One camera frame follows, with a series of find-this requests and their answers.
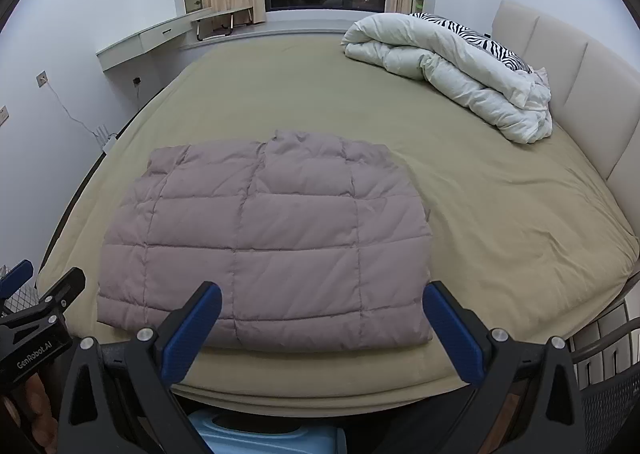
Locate thin white cable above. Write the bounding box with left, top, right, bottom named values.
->
left=46, top=80, right=108, bottom=137

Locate light blue plastic box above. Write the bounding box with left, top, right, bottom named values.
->
left=187, top=409, right=348, bottom=454

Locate metal frame chair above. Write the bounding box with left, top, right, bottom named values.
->
left=192, top=14, right=236, bottom=41

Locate person's left hand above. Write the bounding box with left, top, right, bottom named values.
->
left=20, top=374, right=60, bottom=454

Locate pink puffer jacket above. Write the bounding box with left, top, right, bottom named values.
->
left=96, top=129, right=435, bottom=352

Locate beige padded headboard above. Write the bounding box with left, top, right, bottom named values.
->
left=492, top=0, right=640, bottom=235

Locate white router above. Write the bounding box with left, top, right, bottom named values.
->
left=95, top=124, right=121, bottom=155

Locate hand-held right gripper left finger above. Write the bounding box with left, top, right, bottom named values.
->
left=52, top=281, right=222, bottom=454

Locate zebra print pillow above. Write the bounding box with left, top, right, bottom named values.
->
left=407, top=11, right=535, bottom=74

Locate black mesh chair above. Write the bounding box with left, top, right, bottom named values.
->
left=570, top=319, right=640, bottom=454

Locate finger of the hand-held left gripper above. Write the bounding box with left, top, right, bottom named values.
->
left=0, top=260, right=33, bottom=306
left=32, top=267, right=87, bottom=327

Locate white folded duvet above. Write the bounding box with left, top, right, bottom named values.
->
left=341, top=13, right=553, bottom=144

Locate bed with olive sheet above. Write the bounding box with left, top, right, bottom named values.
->
left=37, top=36, right=640, bottom=410

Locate white wall desk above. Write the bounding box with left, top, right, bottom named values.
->
left=96, top=6, right=253, bottom=73

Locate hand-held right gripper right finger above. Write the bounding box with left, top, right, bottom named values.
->
left=422, top=281, right=586, bottom=454

